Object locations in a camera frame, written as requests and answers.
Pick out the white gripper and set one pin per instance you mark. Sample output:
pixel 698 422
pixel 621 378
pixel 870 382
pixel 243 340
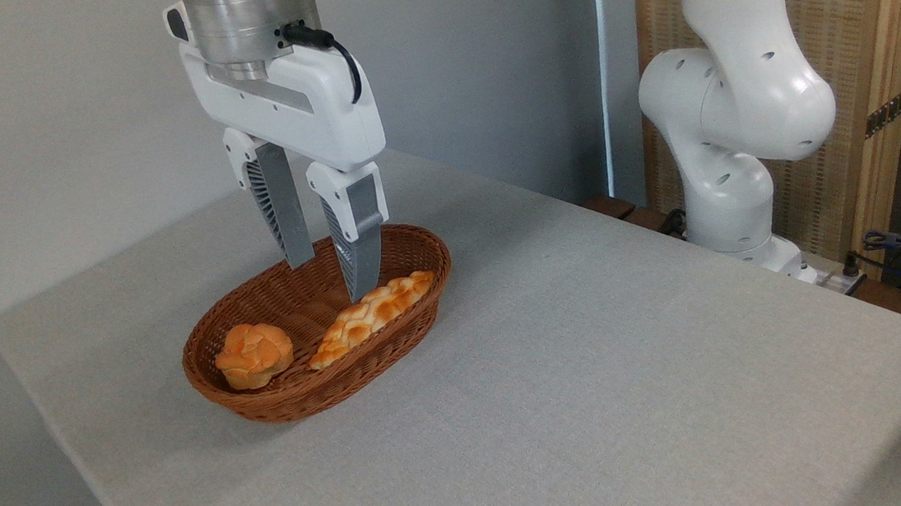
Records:
pixel 320 104

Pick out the round bread roll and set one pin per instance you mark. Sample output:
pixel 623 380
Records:
pixel 254 354

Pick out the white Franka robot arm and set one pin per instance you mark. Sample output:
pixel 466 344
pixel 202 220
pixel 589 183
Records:
pixel 741 93

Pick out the long braided bread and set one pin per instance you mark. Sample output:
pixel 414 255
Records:
pixel 366 319

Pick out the brown wicker basket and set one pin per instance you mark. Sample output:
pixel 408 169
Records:
pixel 298 301

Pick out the wooden woven folding screen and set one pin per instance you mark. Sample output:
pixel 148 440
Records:
pixel 839 1

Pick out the black screen hinge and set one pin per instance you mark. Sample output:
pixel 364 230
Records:
pixel 887 112

